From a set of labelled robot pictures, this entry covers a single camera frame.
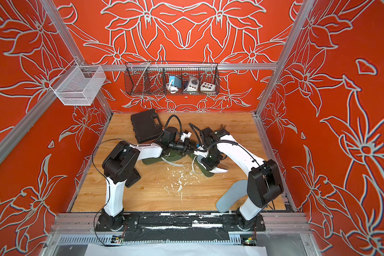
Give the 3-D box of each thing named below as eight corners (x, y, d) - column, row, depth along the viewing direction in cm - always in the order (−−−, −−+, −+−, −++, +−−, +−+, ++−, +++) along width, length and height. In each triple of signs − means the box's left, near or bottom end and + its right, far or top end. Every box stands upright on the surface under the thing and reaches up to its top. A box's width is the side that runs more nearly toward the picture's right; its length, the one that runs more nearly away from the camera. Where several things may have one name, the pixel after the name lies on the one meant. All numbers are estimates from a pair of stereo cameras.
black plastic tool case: (138, 146, 102) (136, 142, 98) (132, 119, 117) (130, 115, 114) (166, 136, 106) (165, 133, 103) (156, 112, 122) (155, 108, 118)
